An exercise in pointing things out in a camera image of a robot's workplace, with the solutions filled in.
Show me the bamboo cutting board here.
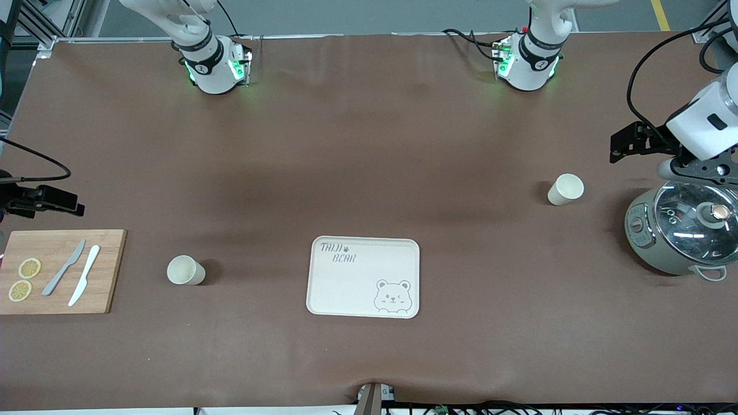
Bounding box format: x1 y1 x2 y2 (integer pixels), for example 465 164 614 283
0 229 127 315

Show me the white plastic knife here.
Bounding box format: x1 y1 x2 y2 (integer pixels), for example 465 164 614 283
68 245 101 307

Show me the black left base cable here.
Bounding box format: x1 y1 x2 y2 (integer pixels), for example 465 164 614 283
442 28 502 61

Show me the metal table edge bracket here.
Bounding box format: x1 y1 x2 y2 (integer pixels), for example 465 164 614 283
356 382 397 415

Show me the aluminium profile frame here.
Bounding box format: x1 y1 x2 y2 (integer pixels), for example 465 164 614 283
0 0 174 59

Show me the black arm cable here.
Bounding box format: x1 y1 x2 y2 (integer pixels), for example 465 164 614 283
627 17 738 150
0 137 71 182

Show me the grey plastic knife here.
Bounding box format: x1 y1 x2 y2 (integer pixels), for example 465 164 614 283
42 239 86 297

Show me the white bear print tray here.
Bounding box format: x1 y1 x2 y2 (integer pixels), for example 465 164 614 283
306 236 420 319

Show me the aluminium table corner bracket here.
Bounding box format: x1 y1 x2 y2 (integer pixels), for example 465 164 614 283
692 26 728 44

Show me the white plastic cup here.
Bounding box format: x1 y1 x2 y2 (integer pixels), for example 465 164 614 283
547 173 585 206
167 255 206 286

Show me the black right base cable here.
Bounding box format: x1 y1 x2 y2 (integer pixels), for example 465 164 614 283
216 0 240 36

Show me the black base cable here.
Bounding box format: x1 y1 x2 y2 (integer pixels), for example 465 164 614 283
442 28 502 61
216 0 240 36

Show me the glass pot lid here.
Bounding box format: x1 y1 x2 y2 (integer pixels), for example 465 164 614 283
654 180 738 267

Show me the grey-green electric pot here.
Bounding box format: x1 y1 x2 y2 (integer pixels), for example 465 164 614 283
624 182 738 282

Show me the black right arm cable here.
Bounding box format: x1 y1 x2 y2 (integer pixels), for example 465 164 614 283
0 137 71 182

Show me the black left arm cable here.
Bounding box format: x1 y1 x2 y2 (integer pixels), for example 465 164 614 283
627 17 738 150

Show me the brown table mat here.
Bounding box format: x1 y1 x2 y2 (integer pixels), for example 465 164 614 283
0 32 738 411

